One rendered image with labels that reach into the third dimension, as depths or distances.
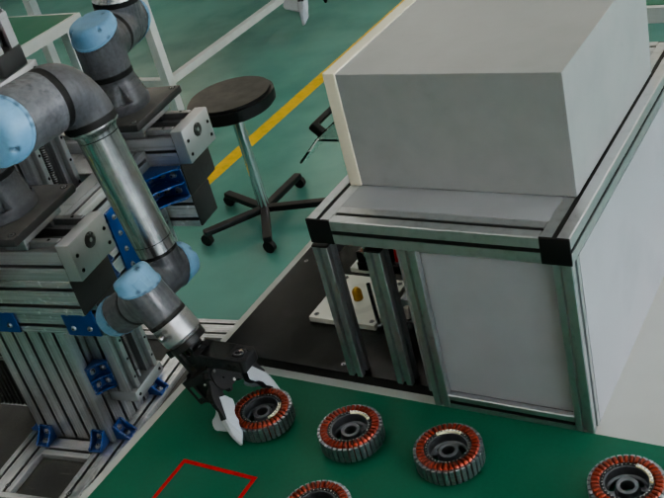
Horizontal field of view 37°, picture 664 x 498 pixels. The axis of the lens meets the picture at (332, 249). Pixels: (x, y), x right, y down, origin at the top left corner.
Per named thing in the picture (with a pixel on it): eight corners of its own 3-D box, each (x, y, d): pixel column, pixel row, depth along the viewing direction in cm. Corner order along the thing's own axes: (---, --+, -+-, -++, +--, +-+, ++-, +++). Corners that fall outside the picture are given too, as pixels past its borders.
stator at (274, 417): (223, 438, 177) (217, 422, 175) (256, 396, 185) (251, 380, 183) (276, 450, 171) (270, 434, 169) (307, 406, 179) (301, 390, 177)
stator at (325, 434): (359, 473, 161) (354, 456, 160) (308, 452, 169) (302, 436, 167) (398, 429, 168) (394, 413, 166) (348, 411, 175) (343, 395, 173)
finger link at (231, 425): (228, 450, 177) (214, 399, 179) (247, 443, 172) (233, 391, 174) (213, 454, 175) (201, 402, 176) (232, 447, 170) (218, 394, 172)
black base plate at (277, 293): (220, 359, 198) (217, 350, 197) (367, 194, 242) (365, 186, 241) (434, 396, 173) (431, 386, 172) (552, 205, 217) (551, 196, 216)
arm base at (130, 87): (81, 122, 247) (66, 85, 242) (113, 95, 258) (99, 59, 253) (131, 119, 241) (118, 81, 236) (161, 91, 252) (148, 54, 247)
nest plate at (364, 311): (309, 321, 198) (308, 316, 197) (345, 278, 208) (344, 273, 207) (375, 330, 190) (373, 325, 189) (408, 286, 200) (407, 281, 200)
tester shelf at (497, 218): (311, 242, 164) (304, 218, 161) (469, 66, 210) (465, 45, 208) (572, 267, 140) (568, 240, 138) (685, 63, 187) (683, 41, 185)
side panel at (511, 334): (435, 405, 171) (397, 250, 155) (442, 393, 173) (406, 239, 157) (594, 434, 157) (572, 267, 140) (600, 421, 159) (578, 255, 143)
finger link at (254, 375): (268, 385, 187) (227, 372, 182) (287, 377, 183) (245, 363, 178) (267, 401, 186) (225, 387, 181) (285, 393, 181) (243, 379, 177)
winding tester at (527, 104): (350, 186, 167) (321, 73, 157) (452, 74, 197) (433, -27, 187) (576, 199, 147) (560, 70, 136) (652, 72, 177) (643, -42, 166)
